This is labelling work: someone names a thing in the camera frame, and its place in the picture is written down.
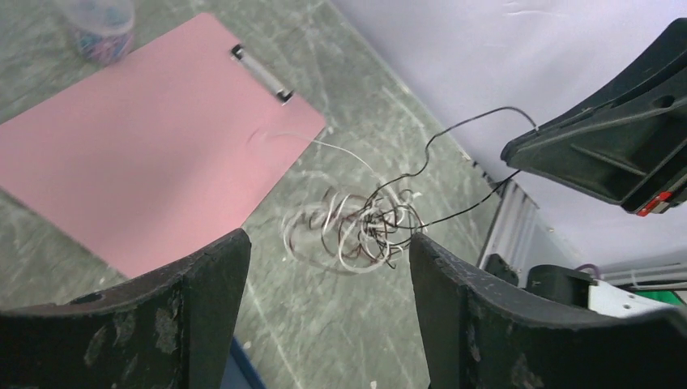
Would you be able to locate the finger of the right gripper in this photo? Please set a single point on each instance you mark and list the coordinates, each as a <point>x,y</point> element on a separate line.
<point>626,144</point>

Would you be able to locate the aluminium frame rail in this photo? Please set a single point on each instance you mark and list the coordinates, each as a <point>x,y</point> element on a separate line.
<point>510,231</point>

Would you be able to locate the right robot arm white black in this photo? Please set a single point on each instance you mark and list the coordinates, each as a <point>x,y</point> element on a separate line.
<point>624,294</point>

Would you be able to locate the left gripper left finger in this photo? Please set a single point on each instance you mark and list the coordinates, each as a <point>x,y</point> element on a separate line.
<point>168,328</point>

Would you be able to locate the pink clipboard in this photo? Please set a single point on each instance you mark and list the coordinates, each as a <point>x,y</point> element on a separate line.
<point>153,158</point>

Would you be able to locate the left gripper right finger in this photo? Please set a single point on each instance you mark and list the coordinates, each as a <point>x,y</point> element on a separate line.
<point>479,331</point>

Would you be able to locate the small clear plastic cup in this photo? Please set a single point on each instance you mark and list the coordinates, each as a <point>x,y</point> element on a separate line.
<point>102,31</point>

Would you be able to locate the dark blue plastic tray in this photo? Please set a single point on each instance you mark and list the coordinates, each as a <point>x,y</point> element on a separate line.
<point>239,373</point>

